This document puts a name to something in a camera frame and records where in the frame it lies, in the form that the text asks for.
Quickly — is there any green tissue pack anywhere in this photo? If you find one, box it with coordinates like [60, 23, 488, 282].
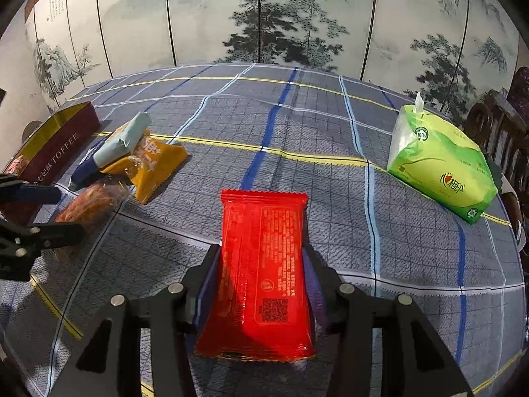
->
[386, 91, 499, 225]

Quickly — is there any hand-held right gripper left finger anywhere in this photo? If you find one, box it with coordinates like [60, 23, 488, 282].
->
[50, 245, 220, 397]

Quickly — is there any painted folding screen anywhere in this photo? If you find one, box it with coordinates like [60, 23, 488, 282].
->
[0, 0, 529, 133]

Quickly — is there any carved dark wooden chair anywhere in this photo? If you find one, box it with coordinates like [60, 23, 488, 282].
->
[463, 89, 529, 199]

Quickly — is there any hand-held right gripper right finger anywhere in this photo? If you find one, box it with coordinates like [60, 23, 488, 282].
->
[304, 245, 474, 397]

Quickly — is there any purple patterned cloth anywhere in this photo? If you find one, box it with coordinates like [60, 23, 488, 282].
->
[510, 66, 529, 114]

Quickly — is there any red and gold tin box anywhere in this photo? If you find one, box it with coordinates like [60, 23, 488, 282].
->
[0, 101, 102, 222]

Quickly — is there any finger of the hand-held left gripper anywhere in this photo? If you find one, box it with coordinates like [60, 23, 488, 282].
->
[0, 175, 62, 206]
[0, 220, 85, 257]

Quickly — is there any blue plaid tablecloth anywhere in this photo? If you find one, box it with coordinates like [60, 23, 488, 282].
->
[0, 63, 527, 397]

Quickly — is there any clear packet with reddish snack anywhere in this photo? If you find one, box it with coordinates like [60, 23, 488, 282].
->
[54, 180, 125, 232]

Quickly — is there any red snack packet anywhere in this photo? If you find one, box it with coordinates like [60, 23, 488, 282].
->
[194, 189, 317, 360]

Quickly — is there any orange snack packet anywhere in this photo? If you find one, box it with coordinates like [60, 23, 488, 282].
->
[100, 128, 189, 205]

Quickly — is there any white and navy snack packet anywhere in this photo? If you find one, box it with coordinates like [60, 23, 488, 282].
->
[69, 112, 150, 193]

